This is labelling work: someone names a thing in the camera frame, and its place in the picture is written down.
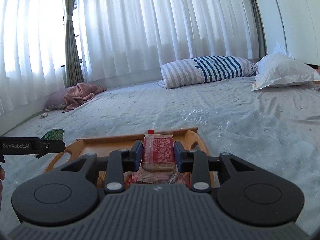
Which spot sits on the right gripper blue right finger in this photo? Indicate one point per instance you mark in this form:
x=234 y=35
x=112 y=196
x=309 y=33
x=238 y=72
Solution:
x=196 y=163

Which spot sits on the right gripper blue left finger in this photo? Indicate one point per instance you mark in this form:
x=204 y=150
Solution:
x=120 y=162

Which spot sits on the red cracker snack pack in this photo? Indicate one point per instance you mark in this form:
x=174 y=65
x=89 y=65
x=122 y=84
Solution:
x=144 y=177

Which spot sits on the red clear biscuit packet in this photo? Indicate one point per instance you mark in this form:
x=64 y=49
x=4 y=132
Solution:
x=158 y=152

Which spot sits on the green snack packet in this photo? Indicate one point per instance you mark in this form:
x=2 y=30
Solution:
x=52 y=136

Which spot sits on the person's left hand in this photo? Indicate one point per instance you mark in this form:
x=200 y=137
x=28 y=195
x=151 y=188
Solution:
x=2 y=177

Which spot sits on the wooden serving tray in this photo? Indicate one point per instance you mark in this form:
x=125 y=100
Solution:
x=103 y=146

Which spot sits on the mauve pillow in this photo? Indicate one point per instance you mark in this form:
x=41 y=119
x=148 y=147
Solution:
x=55 y=101

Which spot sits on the pink crumpled blanket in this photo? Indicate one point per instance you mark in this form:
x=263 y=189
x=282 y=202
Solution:
x=80 y=94

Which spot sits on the light blue bed sheet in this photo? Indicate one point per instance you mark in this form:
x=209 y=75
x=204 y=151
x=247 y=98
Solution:
x=274 y=128

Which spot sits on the striped blue white pillow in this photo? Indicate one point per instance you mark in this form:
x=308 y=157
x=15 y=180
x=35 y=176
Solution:
x=205 y=69

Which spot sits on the green drape curtain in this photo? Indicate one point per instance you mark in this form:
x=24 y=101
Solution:
x=73 y=70

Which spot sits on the white sheer curtain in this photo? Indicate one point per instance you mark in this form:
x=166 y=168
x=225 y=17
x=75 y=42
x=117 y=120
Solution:
x=114 y=38

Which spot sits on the white wardrobe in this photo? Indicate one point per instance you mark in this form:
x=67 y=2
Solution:
x=293 y=23

